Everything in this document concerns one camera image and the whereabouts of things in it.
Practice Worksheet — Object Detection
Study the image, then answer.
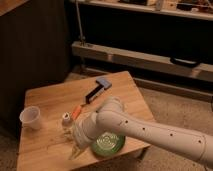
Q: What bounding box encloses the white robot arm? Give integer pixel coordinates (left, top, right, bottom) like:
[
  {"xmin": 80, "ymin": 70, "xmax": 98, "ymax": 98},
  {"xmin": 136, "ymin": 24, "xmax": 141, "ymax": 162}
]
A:
[{"xmin": 73, "ymin": 97, "xmax": 213, "ymax": 169}]

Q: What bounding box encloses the small clear bottle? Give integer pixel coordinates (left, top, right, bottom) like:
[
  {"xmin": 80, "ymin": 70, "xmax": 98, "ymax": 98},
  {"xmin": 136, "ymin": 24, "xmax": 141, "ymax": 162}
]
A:
[{"xmin": 62, "ymin": 112, "xmax": 74, "ymax": 140}]

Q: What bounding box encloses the white plastic cup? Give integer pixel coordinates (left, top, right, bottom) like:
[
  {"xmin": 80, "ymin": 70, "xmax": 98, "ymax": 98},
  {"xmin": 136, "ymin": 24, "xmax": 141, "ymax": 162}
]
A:
[{"xmin": 19, "ymin": 106, "xmax": 42, "ymax": 130}]

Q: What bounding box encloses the green round bowl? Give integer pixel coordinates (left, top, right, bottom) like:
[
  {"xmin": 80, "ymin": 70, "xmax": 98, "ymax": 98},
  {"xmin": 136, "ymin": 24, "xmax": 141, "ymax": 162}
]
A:
[{"xmin": 90, "ymin": 132, "xmax": 126, "ymax": 157}]

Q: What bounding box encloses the wooden table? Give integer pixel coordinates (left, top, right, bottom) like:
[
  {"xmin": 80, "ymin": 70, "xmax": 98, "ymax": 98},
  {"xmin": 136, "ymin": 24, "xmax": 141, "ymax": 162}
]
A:
[{"xmin": 17, "ymin": 71, "xmax": 154, "ymax": 171}]

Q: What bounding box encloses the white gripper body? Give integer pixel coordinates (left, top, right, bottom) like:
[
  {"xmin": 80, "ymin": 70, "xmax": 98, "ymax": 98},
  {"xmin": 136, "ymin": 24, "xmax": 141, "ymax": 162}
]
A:
[{"xmin": 73, "ymin": 112, "xmax": 99, "ymax": 148}]

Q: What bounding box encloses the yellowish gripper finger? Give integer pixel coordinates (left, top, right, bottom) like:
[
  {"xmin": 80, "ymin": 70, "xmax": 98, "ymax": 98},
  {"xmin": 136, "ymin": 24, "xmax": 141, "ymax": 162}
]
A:
[{"xmin": 69, "ymin": 144, "xmax": 84, "ymax": 160}]

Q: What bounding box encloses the black handle on shelf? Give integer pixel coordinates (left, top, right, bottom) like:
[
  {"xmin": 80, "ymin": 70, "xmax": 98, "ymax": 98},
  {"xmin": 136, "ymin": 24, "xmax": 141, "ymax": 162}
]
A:
[{"xmin": 170, "ymin": 57, "xmax": 201, "ymax": 68}]

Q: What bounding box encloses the metal shelf rack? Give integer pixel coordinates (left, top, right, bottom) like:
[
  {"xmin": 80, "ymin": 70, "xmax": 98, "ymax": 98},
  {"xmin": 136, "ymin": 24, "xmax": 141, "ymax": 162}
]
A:
[{"xmin": 66, "ymin": 0, "xmax": 213, "ymax": 100}]

